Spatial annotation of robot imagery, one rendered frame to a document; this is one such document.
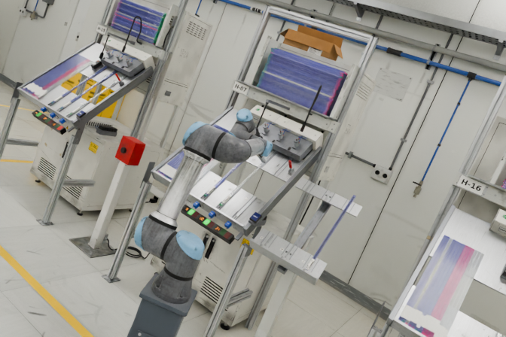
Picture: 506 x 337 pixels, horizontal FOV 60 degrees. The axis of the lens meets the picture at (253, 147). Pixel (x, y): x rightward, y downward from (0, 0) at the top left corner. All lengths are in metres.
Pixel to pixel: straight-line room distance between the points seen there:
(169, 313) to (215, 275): 1.03
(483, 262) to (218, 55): 3.47
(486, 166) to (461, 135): 1.37
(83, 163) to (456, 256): 2.55
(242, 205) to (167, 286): 0.77
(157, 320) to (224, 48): 3.56
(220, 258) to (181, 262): 1.04
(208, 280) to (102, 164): 1.22
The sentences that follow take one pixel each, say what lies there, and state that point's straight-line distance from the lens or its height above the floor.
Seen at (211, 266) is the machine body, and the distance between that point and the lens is 2.72.
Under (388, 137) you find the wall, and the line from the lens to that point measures 3.96.
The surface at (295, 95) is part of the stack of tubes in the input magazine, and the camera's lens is 2.61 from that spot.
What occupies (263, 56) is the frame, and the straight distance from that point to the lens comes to 2.81.
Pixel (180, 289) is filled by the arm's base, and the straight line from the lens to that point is 1.69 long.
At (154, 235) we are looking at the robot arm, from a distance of 1.67.
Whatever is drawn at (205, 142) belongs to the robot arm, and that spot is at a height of 1.12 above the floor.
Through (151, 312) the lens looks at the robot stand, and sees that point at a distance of 1.72.
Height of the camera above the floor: 1.38
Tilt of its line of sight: 7 degrees down
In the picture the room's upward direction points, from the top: 22 degrees clockwise
